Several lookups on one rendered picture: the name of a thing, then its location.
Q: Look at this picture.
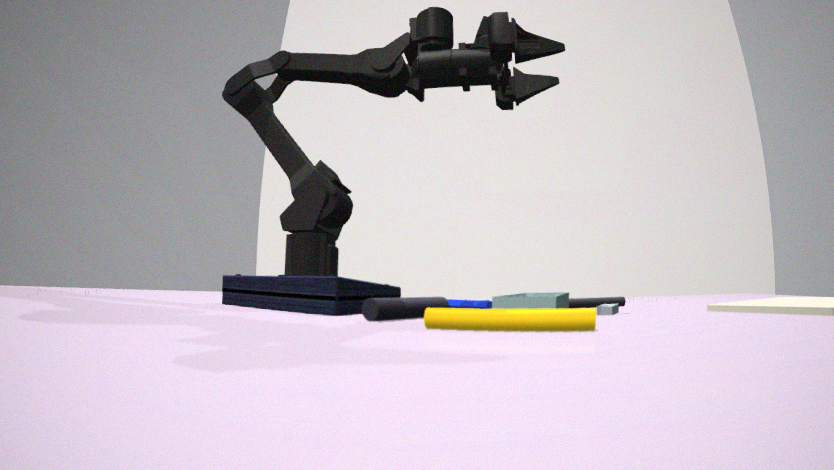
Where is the blue stylus with white tip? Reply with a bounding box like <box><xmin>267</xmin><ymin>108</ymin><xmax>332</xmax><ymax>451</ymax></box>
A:
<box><xmin>447</xmin><ymin>299</ymin><xmax>492</xmax><ymax>309</ymax></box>

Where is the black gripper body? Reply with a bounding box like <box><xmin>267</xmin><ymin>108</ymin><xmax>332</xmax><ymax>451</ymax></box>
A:
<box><xmin>451</xmin><ymin>11</ymin><xmax>516</xmax><ymax>110</ymax></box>

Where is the keyboard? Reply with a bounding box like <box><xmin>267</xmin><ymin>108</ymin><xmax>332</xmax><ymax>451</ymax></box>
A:
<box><xmin>492</xmin><ymin>292</ymin><xmax>570</xmax><ymax>310</ymax></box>

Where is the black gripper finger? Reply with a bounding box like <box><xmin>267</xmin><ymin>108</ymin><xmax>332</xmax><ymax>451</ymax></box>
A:
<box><xmin>511</xmin><ymin>17</ymin><xmax>566</xmax><ymax>64</ymax></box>
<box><xmin>513</xmin><ymin>67</ymin><xmax>560</xmax><ymax>106</ymax></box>

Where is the yellow cylinder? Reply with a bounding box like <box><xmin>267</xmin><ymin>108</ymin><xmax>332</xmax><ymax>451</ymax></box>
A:
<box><xmin>424</xmin><ymin>308</ymin><xmax>596</xmax><ymax>332</ymax></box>

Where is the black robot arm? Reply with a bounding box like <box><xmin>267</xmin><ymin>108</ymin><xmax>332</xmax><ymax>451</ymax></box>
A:
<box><xmin>222</xmin><ymin>7</ymin><xmax>455</xmax><ymax>277</ymax></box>

